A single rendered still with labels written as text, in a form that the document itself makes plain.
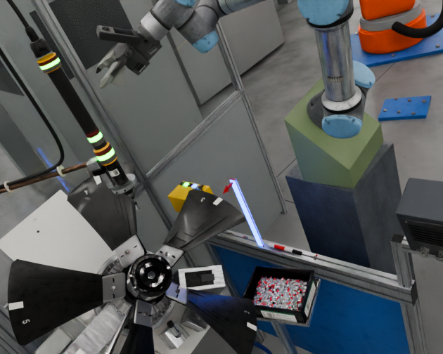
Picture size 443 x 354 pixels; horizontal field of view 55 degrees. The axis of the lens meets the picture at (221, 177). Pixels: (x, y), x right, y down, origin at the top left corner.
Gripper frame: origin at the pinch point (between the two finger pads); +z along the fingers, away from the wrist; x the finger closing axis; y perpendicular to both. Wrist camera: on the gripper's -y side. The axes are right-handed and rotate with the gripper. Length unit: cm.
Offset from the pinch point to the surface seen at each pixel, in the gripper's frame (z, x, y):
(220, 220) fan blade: 3, -36, 43
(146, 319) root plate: 31, -56, 32
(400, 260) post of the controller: -30, -67, 71
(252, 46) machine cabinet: -29, 337, 268
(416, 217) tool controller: -41, -71, 47
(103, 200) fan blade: 22.4, -24.3, 15.8
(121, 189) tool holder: 8.3, -37.0, 7.8
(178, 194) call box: 22, 0, 57
